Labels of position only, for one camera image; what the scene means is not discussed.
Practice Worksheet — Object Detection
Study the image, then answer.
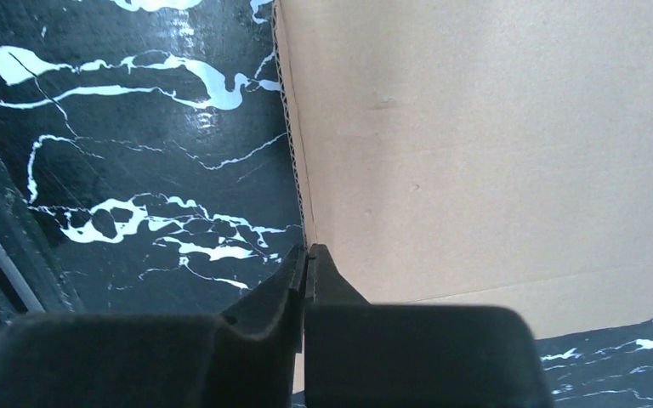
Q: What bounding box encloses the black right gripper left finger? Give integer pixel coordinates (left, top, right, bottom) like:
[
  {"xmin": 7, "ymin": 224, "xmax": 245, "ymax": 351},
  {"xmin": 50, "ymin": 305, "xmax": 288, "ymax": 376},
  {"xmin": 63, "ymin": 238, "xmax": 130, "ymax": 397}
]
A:
[{"xmin": 0, "ymin": 246, "xmax": 306, "ymax": 407}]

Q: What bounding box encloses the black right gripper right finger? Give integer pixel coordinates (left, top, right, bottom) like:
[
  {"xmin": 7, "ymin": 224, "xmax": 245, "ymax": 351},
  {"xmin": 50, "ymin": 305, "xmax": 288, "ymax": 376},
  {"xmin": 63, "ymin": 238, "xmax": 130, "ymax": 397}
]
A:
[{"xmin": 304, "ymin": 244, "xmax": 554, "ymax": 407}]

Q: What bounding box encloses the brown cardboard box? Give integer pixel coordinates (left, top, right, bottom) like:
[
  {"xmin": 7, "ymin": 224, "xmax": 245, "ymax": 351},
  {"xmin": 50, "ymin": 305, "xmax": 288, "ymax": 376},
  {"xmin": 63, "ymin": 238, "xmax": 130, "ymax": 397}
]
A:
[{"xmin": 272, "ymin": 0, "xmax": 653, "ymax": 395}]

